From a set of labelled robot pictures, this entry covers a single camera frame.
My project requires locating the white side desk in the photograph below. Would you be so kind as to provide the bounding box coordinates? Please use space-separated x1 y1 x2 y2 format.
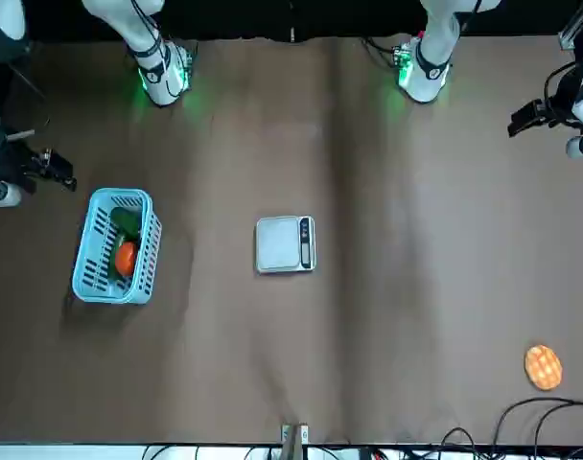
0 443 583 460

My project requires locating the left arm base cable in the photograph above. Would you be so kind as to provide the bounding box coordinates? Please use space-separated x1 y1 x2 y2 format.
361 36 399 63

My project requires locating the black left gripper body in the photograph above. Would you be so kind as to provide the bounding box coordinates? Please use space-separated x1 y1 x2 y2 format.
540 90 583 121

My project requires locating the red tomato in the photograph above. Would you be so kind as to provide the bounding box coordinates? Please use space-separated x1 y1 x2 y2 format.
114 241 139 278

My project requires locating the right wrist black flat plate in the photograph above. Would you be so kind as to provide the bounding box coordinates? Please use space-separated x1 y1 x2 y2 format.
30 148 78 193

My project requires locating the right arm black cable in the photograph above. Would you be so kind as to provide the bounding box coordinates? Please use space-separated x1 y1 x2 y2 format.
6 61 51 143

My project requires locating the left wrist black flat plate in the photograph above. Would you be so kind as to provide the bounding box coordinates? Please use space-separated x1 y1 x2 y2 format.
507 98 546 140

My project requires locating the silver digital kitchen scale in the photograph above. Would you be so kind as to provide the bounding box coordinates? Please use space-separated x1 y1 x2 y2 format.
255 215 317 275

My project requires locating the aluminium profile frame bar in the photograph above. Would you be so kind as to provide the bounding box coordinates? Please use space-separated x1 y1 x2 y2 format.
558 0 583 50

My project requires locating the black backdrop curtain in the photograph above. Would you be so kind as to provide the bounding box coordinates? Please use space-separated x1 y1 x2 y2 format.
0 0 583 47

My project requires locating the short dark green cucumber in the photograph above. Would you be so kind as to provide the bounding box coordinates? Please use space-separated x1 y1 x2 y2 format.
110 208 143 240

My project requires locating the light blue plastic basket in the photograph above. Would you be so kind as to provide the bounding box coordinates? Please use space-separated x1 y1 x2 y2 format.
71 187 163 305

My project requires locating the round orange checkered bread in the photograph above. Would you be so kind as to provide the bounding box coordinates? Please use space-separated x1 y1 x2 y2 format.
524 343 564 393

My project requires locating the wrist black flat plate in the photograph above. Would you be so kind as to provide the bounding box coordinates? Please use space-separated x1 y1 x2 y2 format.
507 98 546 140
30 148 78 193

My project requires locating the aluminium profile camera post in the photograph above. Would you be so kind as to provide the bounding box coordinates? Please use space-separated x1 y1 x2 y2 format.
280 423 310 460

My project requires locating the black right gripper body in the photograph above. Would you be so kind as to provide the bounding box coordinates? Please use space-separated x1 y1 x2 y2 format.
0 139 23 188

